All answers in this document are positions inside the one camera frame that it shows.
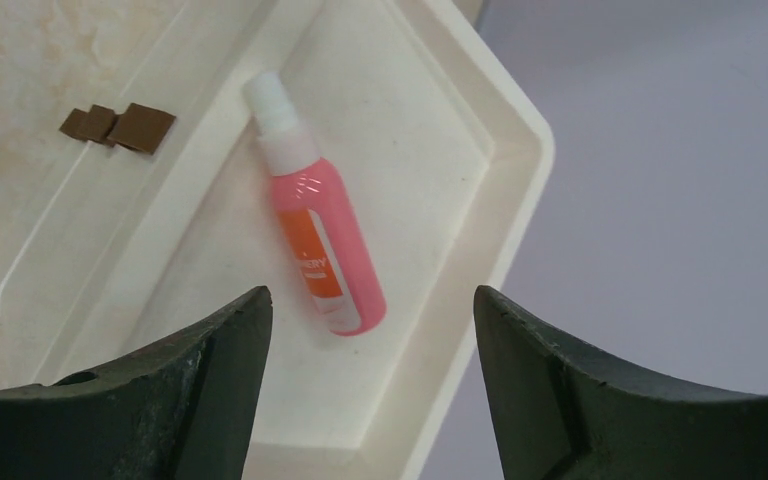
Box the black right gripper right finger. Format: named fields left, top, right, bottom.
left=473, top=286, right=768, bottom=479

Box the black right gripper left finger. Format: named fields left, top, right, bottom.
left=0, top=286, right=273, bottom=479

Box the pink spray bottle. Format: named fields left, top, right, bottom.
left=243, top=72, right=387, bottom=336

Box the white drawer organizer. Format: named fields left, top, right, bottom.
left=0, top=1, right=555, bottom=479

